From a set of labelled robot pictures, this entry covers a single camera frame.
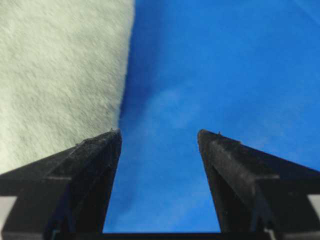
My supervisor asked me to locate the blue table cloth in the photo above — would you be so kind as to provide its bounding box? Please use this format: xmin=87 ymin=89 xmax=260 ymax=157
xmin=103 ymin=0 xmax=320 ymax=233

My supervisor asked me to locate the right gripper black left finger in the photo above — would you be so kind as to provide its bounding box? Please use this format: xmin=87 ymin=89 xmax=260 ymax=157
xmin=0 ymin=130 xmax=122 ymax=240

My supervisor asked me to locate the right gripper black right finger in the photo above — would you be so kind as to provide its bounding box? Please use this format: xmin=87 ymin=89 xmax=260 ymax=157
xmin=197 ymin=129 xmax=320 ymax=240

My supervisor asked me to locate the pale green bath towel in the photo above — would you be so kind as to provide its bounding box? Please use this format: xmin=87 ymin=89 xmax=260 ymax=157
xmin=0 ymin=0 xmax=135 ymax=173

